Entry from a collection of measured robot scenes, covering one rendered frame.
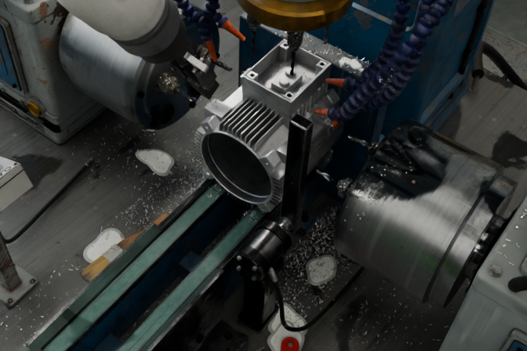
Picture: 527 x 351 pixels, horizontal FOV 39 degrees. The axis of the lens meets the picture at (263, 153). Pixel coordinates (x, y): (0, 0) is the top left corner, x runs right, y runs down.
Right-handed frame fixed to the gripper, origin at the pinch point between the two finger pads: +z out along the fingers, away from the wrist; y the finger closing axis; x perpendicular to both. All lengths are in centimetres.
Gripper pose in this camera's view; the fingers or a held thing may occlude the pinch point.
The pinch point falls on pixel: (203, 82)
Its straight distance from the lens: 116.0
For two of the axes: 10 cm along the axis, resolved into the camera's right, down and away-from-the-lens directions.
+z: 2.6, 2.6, 9.3
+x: -5.5, 8.3, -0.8
